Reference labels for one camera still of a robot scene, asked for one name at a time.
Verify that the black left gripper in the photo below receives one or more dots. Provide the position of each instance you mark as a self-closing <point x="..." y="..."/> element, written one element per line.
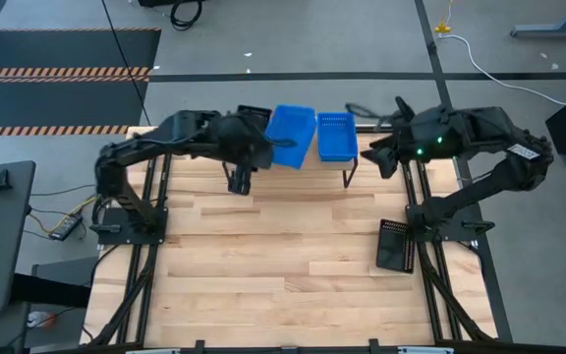
<point x="256" y="147"/>

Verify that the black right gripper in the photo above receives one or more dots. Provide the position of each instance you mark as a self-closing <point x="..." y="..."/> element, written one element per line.
<point x="406" y="142"/>

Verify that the black plastic basket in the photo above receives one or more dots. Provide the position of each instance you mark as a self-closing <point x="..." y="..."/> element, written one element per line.
<point x="258" y="110"/>
<point x="392" y="248"/>

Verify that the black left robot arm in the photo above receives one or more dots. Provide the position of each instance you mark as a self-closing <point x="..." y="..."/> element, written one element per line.
<point x="165" y="135"/>

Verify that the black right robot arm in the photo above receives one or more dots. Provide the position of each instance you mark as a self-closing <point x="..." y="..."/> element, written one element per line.
<point x="484" y="128"/>

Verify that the black box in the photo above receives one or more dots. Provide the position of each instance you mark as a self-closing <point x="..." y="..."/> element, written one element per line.
<point x="155" y="2"/>

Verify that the gray table leg foot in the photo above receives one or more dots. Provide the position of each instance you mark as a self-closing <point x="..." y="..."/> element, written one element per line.
<point x="548" y="32"/>

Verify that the black hazard-striped floor mat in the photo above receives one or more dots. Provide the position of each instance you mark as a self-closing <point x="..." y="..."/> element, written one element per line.
<point x="67" y="103"/>

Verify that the black power adapter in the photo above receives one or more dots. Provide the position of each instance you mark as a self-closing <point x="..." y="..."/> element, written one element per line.
<point x="64" y="227"/>

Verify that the dark gray cart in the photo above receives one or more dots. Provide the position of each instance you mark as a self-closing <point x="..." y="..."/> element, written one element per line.
<point x="67" y="268"/>

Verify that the black clip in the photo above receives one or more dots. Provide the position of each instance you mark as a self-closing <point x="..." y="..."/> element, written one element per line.
<point x="0" y="179"/>

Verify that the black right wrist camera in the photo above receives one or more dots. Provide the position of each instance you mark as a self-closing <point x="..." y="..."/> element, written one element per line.
<point x="389" y="166"/>

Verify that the black metal table frame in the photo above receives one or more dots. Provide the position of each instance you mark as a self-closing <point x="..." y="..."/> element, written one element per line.
<point x="130" y="238"/>

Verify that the black frame clamp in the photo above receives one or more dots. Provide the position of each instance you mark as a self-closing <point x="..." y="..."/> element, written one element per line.
<point x="198" y="346"/>
<point x="374" y="345"/>

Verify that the silver frame bracket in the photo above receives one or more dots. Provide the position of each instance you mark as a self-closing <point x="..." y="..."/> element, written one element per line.
<point x="425" y="350"/>

